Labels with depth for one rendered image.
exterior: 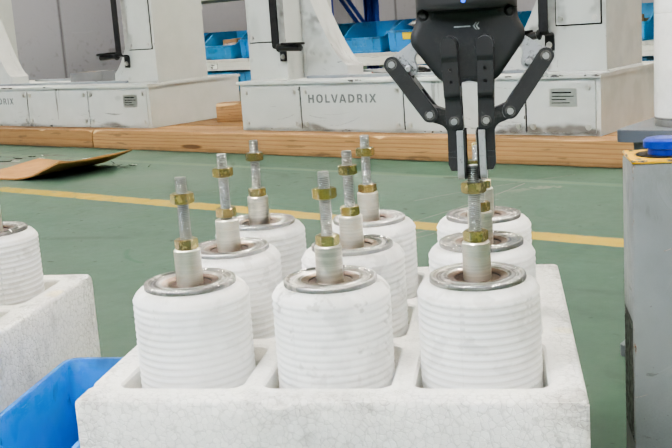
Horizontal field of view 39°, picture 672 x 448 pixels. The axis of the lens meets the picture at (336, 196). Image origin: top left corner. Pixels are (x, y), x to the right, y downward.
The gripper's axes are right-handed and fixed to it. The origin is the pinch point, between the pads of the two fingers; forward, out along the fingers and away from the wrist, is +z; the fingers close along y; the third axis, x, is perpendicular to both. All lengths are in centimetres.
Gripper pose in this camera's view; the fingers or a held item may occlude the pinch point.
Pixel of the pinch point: (472, 152)
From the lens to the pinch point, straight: 74.1
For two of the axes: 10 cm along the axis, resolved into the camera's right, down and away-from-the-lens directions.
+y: 9.8, -0.3, -1.9
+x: 1.8, -1.9, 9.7
